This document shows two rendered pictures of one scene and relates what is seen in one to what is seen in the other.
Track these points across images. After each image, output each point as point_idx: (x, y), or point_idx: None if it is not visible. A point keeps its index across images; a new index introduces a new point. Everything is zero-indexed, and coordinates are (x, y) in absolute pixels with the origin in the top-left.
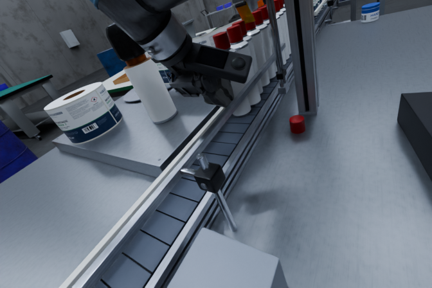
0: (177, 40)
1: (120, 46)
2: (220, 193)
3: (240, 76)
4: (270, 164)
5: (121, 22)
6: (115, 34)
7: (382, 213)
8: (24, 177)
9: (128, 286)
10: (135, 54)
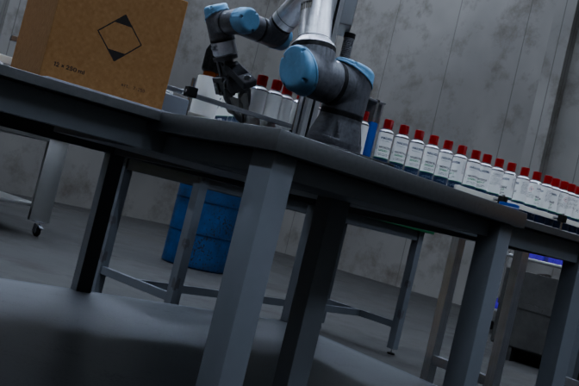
0: (227, 50)
1: (208, 59)
2: (189, 102)
3: (242, 82)
4: None
5: (209, 29)
6: (211, 50)
7: None
8: None
9: None
10: (213, 69)
